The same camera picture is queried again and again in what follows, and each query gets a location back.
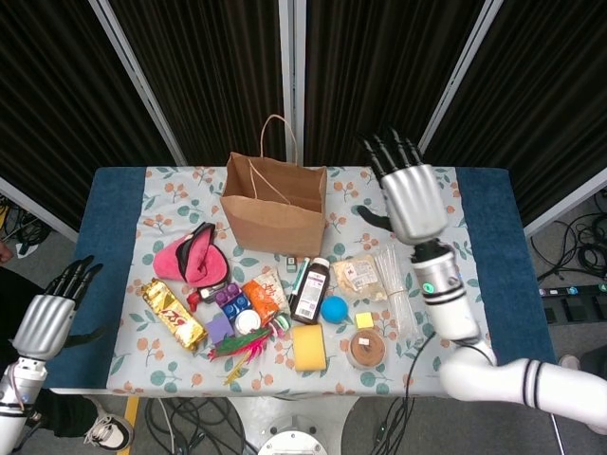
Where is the black floor cable bundle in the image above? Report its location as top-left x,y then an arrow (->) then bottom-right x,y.
0,191 -> 51,260
141,396 -> 260,455
529,189 -> 607,285
340,396 -> 428,455

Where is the clear round pin box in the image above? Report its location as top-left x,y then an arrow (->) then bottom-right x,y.
234,309 -> 262,336

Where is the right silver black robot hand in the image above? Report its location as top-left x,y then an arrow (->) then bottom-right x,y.
355,125 -> 450,246

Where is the orange snack packet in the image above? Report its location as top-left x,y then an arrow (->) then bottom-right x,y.
241,267 -> 291,328

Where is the aluminium partition frame post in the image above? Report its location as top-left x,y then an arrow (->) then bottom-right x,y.
416,0 -> 502,153
278,0 -> 305,167
87,0 -> 187,167

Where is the blue velvet table cover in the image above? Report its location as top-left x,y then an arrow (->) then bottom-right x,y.
40,165 -> 556,392

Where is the white black sneaker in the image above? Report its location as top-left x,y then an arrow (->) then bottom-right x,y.
83,411 -> 137,451

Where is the blue ball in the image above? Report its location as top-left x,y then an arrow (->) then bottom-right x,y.
321,295 -> 350,324

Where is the black ribbed partition panel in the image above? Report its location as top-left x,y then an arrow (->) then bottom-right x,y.
0,0 -> 184,233
303,0 -> 475,167
426,0 -> 607,224
108,0 -> 285,167

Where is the purple toy building block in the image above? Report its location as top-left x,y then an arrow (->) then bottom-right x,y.
213,282 -> 241,309

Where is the person black trouser leg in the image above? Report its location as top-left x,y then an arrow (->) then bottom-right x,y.
28,388 -> 99,440

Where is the lilac foam cube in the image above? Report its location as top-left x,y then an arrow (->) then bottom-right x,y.
204,315 -> 233,346

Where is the white table pedestal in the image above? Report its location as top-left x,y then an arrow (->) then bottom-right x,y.
227,395 -> 361,428

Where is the pink plush cloth black trim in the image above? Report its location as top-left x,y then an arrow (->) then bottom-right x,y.
153,221 -> 232,288

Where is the colourful feather shuttlecock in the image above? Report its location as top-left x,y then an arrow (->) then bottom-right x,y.
208,314 -> 291,385

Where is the clear snack packet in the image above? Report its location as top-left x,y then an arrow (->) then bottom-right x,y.
330,254 -> 393,302

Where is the green white marker pen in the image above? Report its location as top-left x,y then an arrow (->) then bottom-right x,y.
288,257 -> 312,307

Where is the blue toy building block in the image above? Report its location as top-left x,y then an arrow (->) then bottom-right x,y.
221,292 -> 252,328

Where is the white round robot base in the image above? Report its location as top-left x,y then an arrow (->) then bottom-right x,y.
259,416 -> 328,455

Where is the black power strip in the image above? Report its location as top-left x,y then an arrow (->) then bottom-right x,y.
538,282 -> 607,300

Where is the clear plastic tube bundle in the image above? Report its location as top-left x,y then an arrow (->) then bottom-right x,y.
374,244 -> 423,340

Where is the brown paper bag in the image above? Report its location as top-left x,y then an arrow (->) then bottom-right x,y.
219,113 -> 328,260

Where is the floral print tablecloth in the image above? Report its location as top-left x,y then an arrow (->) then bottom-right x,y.
106,165 -> 497,397

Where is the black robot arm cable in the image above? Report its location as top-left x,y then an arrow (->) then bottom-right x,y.
402,331 -> 437,397

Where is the gold foil snack package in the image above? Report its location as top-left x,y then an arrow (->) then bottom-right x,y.
140,278 -> 209,352

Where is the rubber band tub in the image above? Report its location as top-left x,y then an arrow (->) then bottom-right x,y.
347,329 -> 388,370

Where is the brown medicine bottle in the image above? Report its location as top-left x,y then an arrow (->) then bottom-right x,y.
288,257 -> 331,326

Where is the aluminium partition frame rail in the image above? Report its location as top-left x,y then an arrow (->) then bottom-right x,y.
524,182 -> 607,238
0,177 -> 80,243

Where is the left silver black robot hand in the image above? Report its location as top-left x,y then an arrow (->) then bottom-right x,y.
11,254 -> 106,361

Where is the yellow sponge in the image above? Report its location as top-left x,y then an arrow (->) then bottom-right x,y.
291,322 -> 328,373

